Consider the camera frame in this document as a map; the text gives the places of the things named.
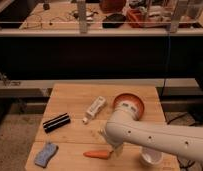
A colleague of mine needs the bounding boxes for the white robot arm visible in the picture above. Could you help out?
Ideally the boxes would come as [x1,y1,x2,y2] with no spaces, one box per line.
[101,101,203,163]

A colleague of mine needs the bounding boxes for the black tray on bench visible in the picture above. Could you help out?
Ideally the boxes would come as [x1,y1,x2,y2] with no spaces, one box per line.
[102,13,126,28]

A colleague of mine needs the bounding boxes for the orange bowl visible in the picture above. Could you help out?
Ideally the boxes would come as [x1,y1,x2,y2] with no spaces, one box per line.
[113,93,145,120]

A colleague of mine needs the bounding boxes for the blue sponge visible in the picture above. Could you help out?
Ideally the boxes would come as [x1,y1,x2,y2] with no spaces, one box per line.
[34,142,58,168]

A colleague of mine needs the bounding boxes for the orange pepper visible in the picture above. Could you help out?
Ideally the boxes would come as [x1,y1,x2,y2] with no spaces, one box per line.
[83,150,111,159]

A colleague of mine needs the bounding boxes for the grey metal post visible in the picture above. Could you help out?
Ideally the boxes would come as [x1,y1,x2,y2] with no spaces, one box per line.
[77,0,88,34]

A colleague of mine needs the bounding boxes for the white cup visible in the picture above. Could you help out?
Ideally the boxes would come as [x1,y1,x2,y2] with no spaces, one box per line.
[140,147,163,167]

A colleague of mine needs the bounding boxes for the black ribbed box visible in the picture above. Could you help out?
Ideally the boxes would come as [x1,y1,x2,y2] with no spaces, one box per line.
[43,113,71,133]

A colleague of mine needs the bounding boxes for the white tube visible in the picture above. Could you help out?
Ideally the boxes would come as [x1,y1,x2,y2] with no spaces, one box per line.
[82,96,106,124]

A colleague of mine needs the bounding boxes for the black floor cable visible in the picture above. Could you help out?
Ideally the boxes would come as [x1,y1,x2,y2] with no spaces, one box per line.
[166,113,203,171]

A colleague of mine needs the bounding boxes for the red container on bench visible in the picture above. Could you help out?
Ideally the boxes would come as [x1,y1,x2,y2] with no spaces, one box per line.
[126,9,152,28]

